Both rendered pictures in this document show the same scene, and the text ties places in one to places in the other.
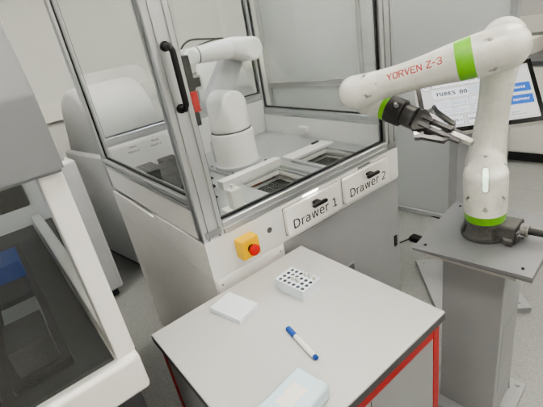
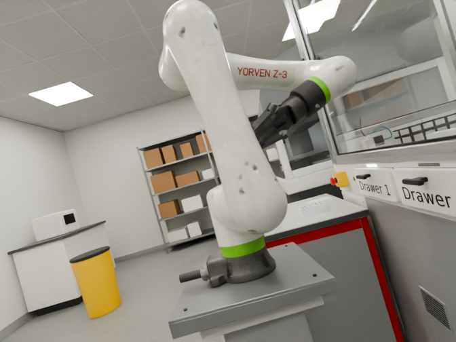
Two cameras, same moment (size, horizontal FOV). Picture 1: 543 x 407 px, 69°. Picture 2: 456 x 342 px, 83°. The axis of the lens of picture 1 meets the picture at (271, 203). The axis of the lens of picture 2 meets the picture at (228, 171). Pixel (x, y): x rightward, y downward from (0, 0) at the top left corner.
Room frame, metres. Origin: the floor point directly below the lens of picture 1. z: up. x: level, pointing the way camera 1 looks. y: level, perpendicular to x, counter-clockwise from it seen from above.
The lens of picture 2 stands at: (1.60, -1.22, 1.05)
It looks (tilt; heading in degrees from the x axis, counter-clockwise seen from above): 1 degrees up; 130
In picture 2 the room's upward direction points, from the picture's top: 16 degrees counter-clockwise
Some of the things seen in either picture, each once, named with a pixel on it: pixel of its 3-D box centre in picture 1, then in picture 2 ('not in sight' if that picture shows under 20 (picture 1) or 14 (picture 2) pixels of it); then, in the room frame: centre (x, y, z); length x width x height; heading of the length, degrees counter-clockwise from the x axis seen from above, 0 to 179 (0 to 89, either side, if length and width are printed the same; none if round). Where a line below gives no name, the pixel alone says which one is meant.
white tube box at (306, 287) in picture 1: (297, 283); (311, 208); (1.04, -0.04, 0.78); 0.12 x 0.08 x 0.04; 40
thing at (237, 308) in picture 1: (233, 307); (318, 201); (0.99, 0.17, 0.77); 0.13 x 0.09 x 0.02; 48
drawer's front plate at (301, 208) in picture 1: (313, 207); (374, 182); (1.36, -0.16, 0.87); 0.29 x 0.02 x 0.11; 125
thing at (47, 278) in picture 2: not in sight; (68, 252); (-2.84, 0.00, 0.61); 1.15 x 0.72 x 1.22; 131
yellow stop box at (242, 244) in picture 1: (248, 245); (340, 179); (1.16, 0.10, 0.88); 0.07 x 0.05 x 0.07; 125
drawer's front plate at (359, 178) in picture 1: (366, 179); (431, 190); (1.54, -0.42, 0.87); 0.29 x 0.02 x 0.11; 125
